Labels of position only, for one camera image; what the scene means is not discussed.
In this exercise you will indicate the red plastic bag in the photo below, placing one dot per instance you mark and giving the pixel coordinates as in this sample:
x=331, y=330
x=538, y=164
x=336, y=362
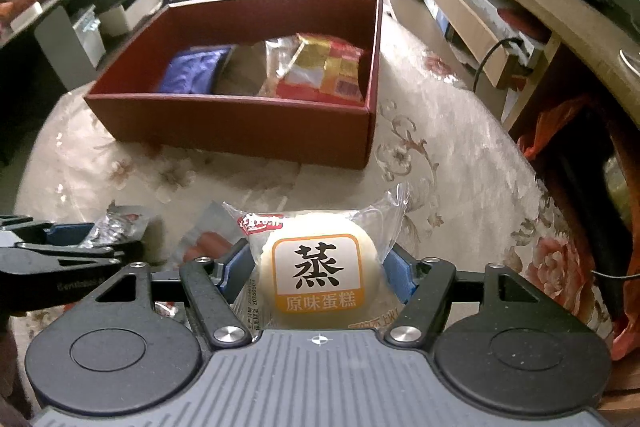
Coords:
x=625, y=332

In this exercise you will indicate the blue white box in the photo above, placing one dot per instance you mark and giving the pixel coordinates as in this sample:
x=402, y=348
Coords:
x=444, y=23

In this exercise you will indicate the red cardboard box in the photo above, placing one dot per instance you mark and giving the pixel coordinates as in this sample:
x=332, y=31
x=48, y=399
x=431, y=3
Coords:
x=225, y=132

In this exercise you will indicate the red yellow snack packet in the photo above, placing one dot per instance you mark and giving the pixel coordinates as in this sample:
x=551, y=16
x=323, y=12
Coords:
x=320, y=72

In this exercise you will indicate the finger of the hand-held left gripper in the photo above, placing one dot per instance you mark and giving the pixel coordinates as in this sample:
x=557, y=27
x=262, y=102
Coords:
x=70, y=233
x=60, y=257

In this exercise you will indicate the purple snack packet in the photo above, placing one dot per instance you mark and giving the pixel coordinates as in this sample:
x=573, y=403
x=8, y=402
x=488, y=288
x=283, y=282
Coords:
x=192, y=72

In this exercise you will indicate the floral tablecloth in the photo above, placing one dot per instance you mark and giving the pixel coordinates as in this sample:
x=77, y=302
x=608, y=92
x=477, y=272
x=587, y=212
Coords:
x=440, y=167

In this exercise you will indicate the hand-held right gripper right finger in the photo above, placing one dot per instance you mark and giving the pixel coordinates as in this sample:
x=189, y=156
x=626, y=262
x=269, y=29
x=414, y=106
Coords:
x=397, y=269

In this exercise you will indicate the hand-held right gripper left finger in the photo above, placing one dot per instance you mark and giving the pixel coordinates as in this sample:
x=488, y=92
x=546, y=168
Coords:
x=235, y=272

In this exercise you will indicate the sausage packet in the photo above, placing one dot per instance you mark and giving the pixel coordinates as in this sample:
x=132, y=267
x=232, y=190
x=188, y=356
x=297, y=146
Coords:
x=205, y=243

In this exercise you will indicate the wooden television cabinet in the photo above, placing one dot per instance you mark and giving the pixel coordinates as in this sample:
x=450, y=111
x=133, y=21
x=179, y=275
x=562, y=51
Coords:
x=480, y=22

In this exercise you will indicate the white storage bin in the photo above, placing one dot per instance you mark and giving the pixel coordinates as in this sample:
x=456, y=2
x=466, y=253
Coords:
x=132, y=7
x=90, y=32

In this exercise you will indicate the steamed cake packet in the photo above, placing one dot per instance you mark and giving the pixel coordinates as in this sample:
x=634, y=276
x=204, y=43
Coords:
x=320, y=277

